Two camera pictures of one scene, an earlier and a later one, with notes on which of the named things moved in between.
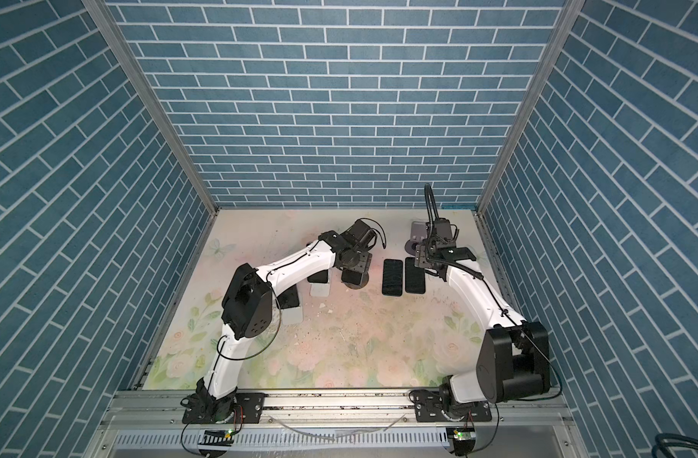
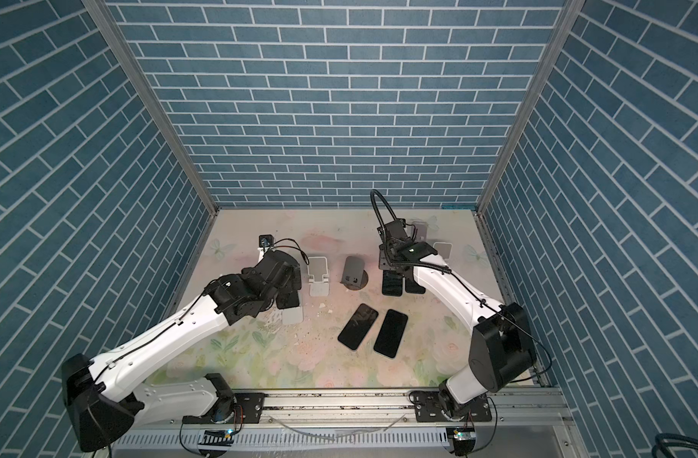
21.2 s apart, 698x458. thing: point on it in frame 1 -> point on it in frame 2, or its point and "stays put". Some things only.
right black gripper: x=421 y=253 -> x=382 y=259
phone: x=352 y=277 -> x=358 y=326
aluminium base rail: x=336 y=425 stays put
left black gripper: x=364 y=263 -> x=290 y=283
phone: x=289 y=298 stays put
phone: x=414 y=277 stays put
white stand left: x=292 y=316 stays put
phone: x=392 y=277 stays put
